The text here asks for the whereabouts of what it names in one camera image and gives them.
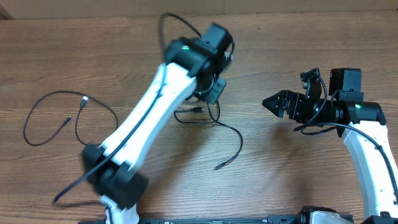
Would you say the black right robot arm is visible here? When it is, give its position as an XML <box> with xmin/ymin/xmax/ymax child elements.
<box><xmin>262</xmin><ymin>68</ymin><xmax>397</xmax><ymax>223</ymax></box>

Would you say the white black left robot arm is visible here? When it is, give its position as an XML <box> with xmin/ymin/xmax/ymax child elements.
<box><xmin>82</xmin><ymin>23</ymin><xmax>233</xmax><ymax>223</ymax></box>

